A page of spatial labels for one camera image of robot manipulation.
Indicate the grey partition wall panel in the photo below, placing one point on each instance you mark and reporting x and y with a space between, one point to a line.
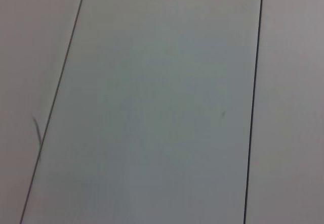
157 107
22 57
291 107

